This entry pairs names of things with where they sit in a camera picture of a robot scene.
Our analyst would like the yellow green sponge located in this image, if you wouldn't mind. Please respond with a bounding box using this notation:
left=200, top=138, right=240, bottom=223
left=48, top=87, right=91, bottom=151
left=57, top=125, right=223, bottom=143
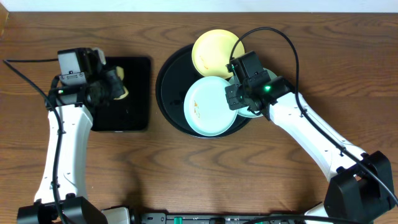
left=113, top=65, right=129, bottom=101

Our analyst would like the mint plate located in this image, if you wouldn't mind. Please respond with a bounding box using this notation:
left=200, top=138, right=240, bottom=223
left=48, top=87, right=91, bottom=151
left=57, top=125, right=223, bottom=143
left=183, top=76, right=238, bottom=137
left=225, top=68, right=277, bottom=118

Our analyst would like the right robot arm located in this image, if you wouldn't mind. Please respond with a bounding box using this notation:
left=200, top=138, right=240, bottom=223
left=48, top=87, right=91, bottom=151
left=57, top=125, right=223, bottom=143
left=225, top=71, right=397, bottom=223

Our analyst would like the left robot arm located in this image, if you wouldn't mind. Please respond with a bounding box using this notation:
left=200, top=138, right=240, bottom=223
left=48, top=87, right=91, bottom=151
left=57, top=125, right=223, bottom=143
left=17, top=67, right=130, bottom=223

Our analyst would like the black rectangular tray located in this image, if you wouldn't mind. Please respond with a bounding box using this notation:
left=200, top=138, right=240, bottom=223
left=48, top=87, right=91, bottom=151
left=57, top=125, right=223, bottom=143
left=91, top=57, right=152, bottom=132

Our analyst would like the round black tray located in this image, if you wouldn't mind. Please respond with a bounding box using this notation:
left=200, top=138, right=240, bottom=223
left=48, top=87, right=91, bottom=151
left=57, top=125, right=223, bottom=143
left=155, top=45, right=250, bottom=138

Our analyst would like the yellow plastic plate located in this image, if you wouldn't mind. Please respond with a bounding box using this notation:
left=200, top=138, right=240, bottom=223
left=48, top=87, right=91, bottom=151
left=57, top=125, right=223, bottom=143
left=192, top=29, right=238, bottom=79

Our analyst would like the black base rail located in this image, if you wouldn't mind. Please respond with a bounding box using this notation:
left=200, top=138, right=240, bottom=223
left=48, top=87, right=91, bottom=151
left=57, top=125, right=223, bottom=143
left=133, top=212, right=312, bottom=224

